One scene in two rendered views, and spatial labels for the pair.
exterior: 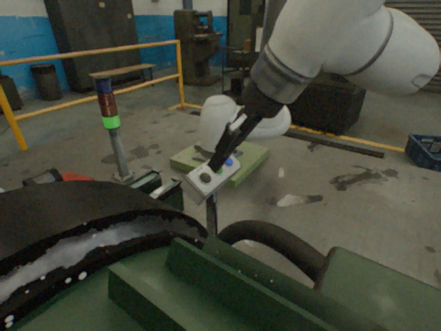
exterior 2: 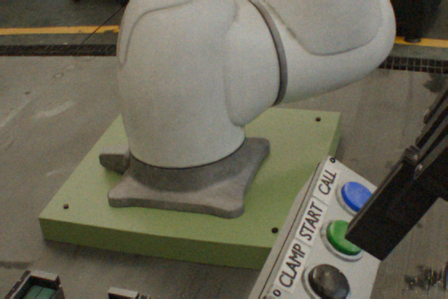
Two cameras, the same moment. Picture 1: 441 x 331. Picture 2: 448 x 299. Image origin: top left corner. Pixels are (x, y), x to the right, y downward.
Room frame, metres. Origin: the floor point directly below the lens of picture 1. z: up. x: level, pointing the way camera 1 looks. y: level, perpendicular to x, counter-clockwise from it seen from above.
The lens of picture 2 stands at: (0.19, 0.18, 1.38)
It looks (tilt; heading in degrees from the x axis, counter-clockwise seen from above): 30 degrees down; 346
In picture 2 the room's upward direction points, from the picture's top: 5 degrees counter-clockwise
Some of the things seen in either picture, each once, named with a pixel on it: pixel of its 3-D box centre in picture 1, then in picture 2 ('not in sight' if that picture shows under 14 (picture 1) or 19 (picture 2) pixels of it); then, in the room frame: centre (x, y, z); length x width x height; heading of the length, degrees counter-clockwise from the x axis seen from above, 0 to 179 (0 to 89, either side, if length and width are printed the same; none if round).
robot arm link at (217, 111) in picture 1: (220, 122); (185, 58); (1.07, 0.01, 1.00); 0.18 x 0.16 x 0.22; 100
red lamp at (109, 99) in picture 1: (106, 97); not in sight; (0.96, 0.43, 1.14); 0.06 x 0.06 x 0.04
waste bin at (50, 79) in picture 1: (47, 82); not in sight; (4.90, 3.21, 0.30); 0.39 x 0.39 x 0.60
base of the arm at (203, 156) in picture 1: (213, 149); (174, 156); (1.08, 0.03, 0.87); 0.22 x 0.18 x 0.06; 58
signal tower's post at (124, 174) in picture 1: (114, 131); not in sight; (0.96, 0.43, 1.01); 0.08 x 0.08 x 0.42; 55
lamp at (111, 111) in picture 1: (109, 109); not in sight; (0.96, 0.43, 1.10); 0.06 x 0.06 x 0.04
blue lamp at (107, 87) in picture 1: (103, 85); not in sight; (0.96, 0.43, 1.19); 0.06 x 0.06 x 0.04
